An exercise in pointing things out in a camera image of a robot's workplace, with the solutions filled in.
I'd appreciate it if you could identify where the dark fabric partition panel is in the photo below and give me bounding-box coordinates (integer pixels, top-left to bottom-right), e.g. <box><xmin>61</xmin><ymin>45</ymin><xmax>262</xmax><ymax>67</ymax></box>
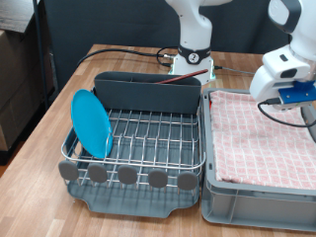
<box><xmin>42</xmin><ymin>0</ymin><xmax>316</xmax><ymax>97</ymax></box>

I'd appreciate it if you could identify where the pink checked dish towel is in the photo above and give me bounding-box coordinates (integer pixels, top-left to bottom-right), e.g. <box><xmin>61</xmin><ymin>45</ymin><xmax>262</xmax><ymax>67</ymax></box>
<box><xmin>208</xmin><ymin>90</ymin><xmax>316</xmax><ymax>192</ymax></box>

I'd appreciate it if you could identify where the gray plastic crate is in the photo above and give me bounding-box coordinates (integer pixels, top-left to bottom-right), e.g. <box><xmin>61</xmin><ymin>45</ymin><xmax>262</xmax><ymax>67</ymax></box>
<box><xmin>200</xmin><ymin>87</ymin><xmax>316</xmax><ymax>233</ymax></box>

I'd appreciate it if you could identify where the black power cable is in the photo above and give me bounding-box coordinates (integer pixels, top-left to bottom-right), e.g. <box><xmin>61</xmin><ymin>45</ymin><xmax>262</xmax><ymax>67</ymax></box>
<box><xmin>76</xmin><ymin>45</ymin><xmax>181</xmax><ymax>68</ymax></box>

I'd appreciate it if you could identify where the metal wire dish rack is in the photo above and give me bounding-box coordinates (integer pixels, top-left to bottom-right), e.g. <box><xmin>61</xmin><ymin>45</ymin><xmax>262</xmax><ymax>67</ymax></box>
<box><xmin>60</xmin><ymin>87</ymin><xmax>206</xmax><ymax>196</ymax></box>

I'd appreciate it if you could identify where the reddish brown wooden spoon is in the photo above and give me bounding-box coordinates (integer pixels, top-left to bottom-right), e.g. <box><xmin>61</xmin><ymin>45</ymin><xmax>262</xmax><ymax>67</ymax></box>
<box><xmin>154</xmin><ymin>68</ymin><xmax>209</xmax><ymax>85</ymax></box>

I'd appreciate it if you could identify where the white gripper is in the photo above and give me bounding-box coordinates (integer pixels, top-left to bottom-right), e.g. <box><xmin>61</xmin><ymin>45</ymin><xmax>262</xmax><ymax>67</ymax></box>
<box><xmin>249</xmin><ymin>65</ymin><xmax>297</xmax><ymax>104</ymax></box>

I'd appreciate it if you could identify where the black metal pole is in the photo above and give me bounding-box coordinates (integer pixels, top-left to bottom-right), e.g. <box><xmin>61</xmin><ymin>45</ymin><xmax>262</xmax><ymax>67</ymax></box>
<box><xmin>32</xmin><ymin>0</ymin><xmax>50</xmax><ymax>112</ymax></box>

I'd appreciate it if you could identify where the cardboard box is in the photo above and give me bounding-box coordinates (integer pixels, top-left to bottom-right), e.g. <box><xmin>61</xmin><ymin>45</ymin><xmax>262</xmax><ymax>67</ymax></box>
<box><xmin>0</xmin><ymin>29</ymin><xmax>55</xmax><ymax>152</ymax></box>

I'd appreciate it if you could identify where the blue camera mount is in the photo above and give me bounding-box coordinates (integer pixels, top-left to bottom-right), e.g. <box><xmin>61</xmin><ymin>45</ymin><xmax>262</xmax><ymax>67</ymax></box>
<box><xmin>278</xmin><ymin>80</ymin><xmax>316</xmax><ymax>102</ymax></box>

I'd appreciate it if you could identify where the black camera cable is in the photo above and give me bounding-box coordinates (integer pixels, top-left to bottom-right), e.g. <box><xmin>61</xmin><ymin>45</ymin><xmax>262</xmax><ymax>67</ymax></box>
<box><xmin>257</xmin><ymin>97</ymin><xmax>316</xmax><ymax>128</ymax></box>

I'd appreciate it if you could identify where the dark wooden shelf board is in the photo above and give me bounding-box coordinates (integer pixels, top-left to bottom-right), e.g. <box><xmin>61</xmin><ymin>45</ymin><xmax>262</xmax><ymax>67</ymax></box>
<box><xmin>0</xmin><ymin>0</ymin><xmax>40</xmax><ymax>34</ymax></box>

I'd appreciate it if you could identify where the blue plastic plate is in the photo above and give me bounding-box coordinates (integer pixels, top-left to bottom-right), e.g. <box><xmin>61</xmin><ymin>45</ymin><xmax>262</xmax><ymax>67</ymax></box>
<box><xmin>70</xmin><ymin>89</ymin><xmax>114</xmax><ymax>160</ymax></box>

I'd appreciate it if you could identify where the dark gray cutlery holder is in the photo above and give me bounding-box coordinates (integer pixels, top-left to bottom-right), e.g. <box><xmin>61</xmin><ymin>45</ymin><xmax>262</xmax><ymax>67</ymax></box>
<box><xmin>93</xmin><ymin>71</ymin><xmax>202</xmax><ymax>116</ymax></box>

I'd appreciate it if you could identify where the gray plastic drain tray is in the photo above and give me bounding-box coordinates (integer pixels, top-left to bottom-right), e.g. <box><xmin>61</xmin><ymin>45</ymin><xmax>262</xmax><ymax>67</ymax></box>
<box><xmin>62</xmin><ymin>87</ymin><xmax>202</xmax><ymax>219</ymax></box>

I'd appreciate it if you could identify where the thin gray cable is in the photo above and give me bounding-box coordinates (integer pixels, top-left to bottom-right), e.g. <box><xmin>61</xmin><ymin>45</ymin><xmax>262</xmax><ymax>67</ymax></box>
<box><xmin>212</xmin><ymin>64</ymin><xmax>257</xmax><ymax>76</ymax></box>

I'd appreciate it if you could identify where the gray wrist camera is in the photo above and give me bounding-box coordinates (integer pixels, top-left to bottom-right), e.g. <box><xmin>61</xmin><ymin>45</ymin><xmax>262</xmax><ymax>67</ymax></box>
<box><xmin>273</xmin><ymin>98</ymin><xmax>314</xmax><ymax>112</ymax></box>

